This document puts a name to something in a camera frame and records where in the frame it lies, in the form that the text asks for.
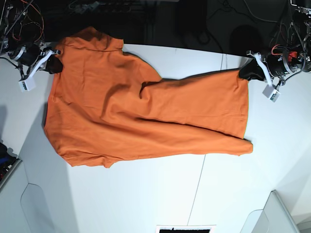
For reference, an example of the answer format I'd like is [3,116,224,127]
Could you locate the white framed black tray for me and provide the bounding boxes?
[155,225,216,233]

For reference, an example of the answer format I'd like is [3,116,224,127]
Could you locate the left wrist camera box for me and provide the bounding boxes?
[263,85,280,102]

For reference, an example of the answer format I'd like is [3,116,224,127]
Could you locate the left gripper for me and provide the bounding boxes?
[239,50,303,87]

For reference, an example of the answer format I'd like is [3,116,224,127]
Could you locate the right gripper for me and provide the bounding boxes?
[8,45,63,80]

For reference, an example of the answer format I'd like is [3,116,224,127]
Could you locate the orange t-shirt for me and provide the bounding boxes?
[44,27,253,168]

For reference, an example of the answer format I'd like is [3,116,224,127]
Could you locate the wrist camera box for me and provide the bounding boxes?
[18,77,36,92]
[263,85,280,102]

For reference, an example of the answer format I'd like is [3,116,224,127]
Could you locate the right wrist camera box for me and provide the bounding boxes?
[18,77,36,92]

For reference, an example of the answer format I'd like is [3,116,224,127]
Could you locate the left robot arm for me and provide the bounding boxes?
[239,0,311,89]

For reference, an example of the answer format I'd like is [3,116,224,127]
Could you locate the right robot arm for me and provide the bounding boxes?
[0,0,63,81]

